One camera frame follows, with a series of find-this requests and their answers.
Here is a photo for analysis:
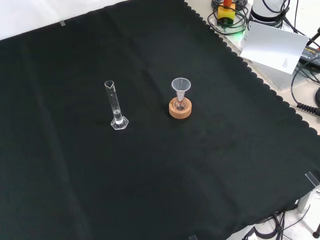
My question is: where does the clear graduated cylinder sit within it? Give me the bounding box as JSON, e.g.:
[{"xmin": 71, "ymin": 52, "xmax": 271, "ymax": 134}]
[{"xmin": 103, "ymin": 80, "xmax": 130, "ymax": 131}]

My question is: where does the round-bottom glass flask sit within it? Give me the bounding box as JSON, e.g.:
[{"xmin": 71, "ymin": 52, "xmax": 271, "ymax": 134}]
[{"xmin": 173, "ymin": 96, "xmax": 188, "ymax": 112}]

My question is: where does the black bench cloth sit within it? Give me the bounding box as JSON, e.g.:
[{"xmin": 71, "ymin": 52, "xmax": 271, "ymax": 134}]
[{"xmin": 0, "ymin": 0, "xmax": 320, "ymax": 240}]

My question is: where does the clear plastic funnel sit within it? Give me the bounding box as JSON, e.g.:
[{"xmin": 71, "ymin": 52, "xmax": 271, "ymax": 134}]
[{"xmin": 171, "ymin": 77, "xmax": 193, "ymax": 102}]

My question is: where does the yellow stop button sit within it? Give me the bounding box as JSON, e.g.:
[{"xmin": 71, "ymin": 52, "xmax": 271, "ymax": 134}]
[{"xmin": 216, "ymin": 0, "xmax": 237, "ymax": 27}]

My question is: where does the black power adapter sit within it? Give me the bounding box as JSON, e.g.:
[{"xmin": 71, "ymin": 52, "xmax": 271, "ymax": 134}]
[{"xmin": 298, "ymin": 45, "xmax": 320, "ymax": 66}]

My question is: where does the cork ring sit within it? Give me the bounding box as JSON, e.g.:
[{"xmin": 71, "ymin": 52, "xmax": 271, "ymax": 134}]
[{"xmin": 168, "ymin": 97, "xmax": 194, "ymax": 120}]

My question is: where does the black coiled cable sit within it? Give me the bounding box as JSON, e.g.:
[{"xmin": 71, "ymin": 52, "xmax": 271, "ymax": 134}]
[{"xmin": 296, "ymin": 102, "xmax": 320, "ymax": 115}]

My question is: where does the black cable bundle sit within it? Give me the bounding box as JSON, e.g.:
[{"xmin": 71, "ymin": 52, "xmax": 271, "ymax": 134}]
[{"xmin": 241, "ymin": 211, "xmax": 301, "ymax": 240}]

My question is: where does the grey metal bracket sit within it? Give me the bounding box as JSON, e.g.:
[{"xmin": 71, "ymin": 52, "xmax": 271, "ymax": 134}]
[{"xmin": 297, "ymin": 171, "xmax": 320, "ymax": 235}]

